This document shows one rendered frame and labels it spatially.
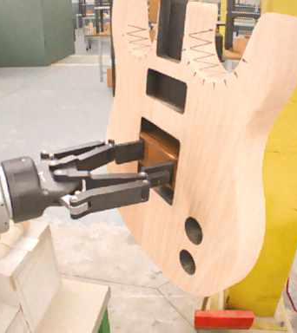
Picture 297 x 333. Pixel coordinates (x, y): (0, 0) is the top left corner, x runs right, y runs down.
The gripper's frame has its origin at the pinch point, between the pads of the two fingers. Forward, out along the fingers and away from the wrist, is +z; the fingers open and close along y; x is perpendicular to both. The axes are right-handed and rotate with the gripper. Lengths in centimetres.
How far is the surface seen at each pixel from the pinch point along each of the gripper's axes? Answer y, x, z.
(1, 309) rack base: -7.1, -27.7, -24.8
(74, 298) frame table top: -10.8, -36.3, -10.1
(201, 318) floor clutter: -33, -116, 58
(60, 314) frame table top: -8.3, -36.4, -14.1
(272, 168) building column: -31, -34, 75
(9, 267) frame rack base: -8.3, -19.6, -21.5
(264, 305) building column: -20, -112, 89
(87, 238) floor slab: -131, -131, 38
